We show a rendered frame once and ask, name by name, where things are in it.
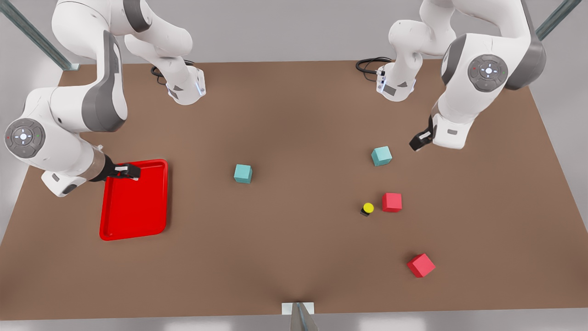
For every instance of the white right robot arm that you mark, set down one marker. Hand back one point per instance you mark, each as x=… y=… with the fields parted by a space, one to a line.
x=69 y=105

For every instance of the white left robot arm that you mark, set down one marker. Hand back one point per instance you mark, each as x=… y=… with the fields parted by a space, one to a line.
x=477 y=82

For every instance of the red plastic tray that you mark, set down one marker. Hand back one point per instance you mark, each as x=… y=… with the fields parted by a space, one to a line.
x=134 y=202

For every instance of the teal cube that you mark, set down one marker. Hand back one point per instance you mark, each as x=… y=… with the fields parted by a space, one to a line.
x=381 y=156
x=243 y=174

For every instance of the red cube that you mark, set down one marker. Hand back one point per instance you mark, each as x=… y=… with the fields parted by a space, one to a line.
x=392 y=202
x=421 y=265

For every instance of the yellow-capped black button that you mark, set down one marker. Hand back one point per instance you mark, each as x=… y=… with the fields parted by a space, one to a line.
x=367 y=209

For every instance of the silver frame post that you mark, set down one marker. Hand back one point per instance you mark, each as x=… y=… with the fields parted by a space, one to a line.
x=301 y=317
x=36 y=37
x=556 y=18

